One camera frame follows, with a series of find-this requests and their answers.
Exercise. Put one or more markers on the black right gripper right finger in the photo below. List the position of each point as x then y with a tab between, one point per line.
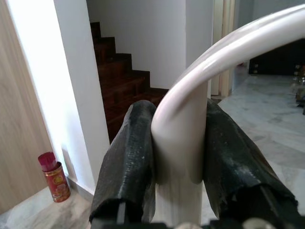
233	162

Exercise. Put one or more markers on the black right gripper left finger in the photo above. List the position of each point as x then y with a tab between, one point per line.
128	155

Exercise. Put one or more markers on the dark wooden staircase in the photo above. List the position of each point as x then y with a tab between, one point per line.
119	78

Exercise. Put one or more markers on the red printed tin can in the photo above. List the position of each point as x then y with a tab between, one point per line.
57	183

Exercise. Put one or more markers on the red incense stick bundle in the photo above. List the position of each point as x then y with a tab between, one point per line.
46	161

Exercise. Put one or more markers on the black low cabinet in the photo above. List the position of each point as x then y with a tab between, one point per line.
274	62

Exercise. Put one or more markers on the beige door frame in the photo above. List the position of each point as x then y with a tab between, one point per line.
225	47

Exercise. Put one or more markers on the light wooden wall panel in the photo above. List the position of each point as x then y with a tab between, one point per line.
19	119

